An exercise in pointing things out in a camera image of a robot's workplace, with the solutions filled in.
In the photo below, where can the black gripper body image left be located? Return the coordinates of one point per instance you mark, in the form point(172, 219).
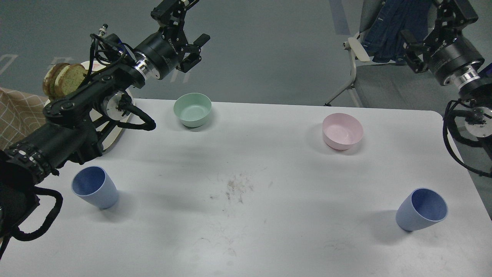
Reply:
point(168, 48)

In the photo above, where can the brown checked cloth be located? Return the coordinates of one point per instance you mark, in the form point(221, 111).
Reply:
point(20, 114)

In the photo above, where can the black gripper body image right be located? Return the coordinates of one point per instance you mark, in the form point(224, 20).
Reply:
point(445, 52)

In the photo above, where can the green bowl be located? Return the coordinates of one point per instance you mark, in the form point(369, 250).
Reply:
point(193, 109)

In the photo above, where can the pink bowl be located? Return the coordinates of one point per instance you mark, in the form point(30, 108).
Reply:
point(341, 131)

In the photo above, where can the blue denim jacket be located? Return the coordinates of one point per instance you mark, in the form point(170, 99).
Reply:
point(383, 41)

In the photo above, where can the front bread slice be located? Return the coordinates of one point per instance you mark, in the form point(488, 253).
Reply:
point(68, 80)

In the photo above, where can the bread slice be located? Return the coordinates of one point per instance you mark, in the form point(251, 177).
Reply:
point(68, 80)
point(50, 78)

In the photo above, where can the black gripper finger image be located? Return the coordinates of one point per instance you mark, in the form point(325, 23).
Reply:
point(201, 40)
point(409, 39)

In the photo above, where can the blue cup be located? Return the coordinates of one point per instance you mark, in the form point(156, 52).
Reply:
point(421, 209)
point(94, 186)

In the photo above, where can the back bread slice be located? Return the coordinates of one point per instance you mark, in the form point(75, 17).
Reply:
point(50, 78)

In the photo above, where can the grey office chair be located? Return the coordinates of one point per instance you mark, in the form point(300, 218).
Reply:
point(391, 86)

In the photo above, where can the cream toaster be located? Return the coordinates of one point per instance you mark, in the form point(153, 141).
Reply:
point(116, 132)

